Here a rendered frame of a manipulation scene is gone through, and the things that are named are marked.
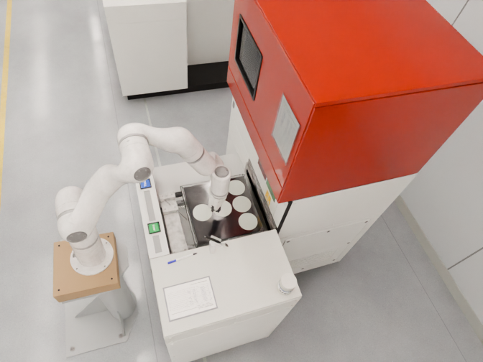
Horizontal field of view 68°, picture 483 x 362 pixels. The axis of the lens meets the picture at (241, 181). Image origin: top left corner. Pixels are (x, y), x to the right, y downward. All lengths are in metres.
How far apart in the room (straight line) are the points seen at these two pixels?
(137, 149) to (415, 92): 0.94
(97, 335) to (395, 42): 2.32
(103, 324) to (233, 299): 1.22
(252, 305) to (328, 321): 1.19
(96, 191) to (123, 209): 1.61
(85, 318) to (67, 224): 1.33
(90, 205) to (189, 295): 0.58
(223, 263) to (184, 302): 0.24
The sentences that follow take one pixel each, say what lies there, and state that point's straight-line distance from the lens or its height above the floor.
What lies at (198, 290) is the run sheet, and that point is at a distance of 1.65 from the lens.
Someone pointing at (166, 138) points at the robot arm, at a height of 1.58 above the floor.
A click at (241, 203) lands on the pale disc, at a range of 1.92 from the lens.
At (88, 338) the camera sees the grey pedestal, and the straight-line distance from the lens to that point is 2.66.
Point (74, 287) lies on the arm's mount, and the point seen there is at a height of 0.90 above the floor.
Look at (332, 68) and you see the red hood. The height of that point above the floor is 1.82.
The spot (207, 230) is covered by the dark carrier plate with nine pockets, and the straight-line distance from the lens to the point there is 1.83.
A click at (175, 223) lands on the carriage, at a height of 0.88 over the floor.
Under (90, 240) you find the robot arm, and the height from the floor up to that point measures 1.12.
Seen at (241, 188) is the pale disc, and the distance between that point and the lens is 1.97.
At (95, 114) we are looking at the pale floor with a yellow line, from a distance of 3.66.
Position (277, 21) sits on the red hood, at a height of 1.82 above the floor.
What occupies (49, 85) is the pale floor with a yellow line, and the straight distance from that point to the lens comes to 4.05.
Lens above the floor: 2.54
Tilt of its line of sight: 55 degrees down
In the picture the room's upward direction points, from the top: 11 degrees clockwise
